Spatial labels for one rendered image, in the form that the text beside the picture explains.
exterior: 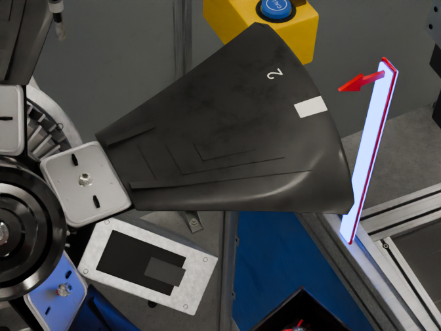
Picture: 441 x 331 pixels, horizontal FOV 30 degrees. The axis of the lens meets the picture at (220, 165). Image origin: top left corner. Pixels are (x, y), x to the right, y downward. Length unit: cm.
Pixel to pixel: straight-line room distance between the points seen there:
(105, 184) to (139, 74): 100
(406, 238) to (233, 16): 98
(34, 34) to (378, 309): 62
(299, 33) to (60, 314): 54
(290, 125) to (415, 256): 116
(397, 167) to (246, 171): 161
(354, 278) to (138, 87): 81
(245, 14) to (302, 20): 8
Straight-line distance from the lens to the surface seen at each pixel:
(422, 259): 196
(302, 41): 115
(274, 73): 86
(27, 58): 73
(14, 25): 74
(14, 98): 75
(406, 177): 237
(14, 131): 75
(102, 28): 165
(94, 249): 90
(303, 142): 83
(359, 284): 116
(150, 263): 92
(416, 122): 252
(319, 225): 120
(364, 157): 101
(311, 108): 85
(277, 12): 112
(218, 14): 120
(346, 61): 212
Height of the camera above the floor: 180
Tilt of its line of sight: 51 degrees down
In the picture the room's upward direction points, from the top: 2 degrees clockwise
